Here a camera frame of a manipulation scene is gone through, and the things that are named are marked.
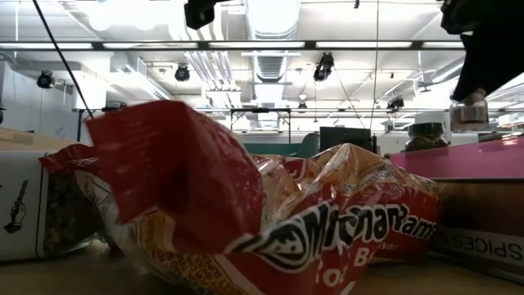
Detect small clear spice jar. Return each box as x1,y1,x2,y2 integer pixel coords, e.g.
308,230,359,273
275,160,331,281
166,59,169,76
449,88,490,133

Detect black overhead light bar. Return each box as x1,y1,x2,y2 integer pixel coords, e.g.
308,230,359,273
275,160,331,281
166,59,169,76
0,39,466,52

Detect red yellow ramen packet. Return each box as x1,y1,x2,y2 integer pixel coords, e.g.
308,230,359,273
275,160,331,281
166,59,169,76
39,99,441,295

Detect black monitor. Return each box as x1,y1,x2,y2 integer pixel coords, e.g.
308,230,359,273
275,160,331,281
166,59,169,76
318,126,377,155

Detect spice jar with white lid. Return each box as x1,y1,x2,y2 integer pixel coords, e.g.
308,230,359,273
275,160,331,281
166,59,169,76
0,151,103,261

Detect black metal post frame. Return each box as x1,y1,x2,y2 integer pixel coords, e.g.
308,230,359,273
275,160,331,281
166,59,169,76
72,100,129,145

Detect spice jar with green lid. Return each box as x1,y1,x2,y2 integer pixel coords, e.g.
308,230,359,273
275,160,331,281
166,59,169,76
404,121,449,153

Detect black ceiling spotlight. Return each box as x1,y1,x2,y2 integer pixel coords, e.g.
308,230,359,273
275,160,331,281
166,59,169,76
174,63,192,83
386,96,406,114
35,70,55,90

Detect black overhead camera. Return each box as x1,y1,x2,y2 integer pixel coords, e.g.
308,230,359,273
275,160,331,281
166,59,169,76
312,52,336,83

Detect silver ventilation duct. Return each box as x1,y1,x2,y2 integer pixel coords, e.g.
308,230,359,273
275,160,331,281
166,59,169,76
244,0,303,41

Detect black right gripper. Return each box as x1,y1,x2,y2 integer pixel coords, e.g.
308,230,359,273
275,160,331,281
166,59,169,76
440,0,524,102

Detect white cylindrical appliance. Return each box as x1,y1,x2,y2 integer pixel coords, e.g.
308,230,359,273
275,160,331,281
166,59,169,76
414,111,453,126

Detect thin hanging cable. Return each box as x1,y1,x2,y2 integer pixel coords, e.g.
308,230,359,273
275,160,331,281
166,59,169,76
369,0,381,131

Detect green plastic bin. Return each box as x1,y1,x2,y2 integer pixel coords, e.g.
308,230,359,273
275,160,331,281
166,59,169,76
243,131,321,160

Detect green spice tin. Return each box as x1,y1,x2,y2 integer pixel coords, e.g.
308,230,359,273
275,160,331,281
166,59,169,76
427,178,524,284

